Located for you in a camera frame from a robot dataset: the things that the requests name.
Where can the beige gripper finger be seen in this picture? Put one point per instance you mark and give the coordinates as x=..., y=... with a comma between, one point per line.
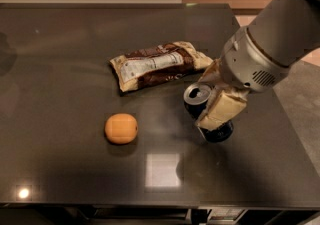
x=212, y=74
x=222, y=106

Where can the grey robot gripper body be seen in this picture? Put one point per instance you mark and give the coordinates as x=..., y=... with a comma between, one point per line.
x=250, y=61

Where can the blue pepsi soda can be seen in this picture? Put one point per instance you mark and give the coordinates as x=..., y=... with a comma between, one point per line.
x=196, y=97

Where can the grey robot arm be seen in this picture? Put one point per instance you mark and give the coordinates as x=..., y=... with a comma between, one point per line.
x=285, y=31

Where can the brown white snack bag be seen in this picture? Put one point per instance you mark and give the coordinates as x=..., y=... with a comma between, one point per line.
x=157, y=65

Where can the orange fruit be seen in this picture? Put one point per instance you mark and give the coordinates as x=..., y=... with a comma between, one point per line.
x=121, y=128

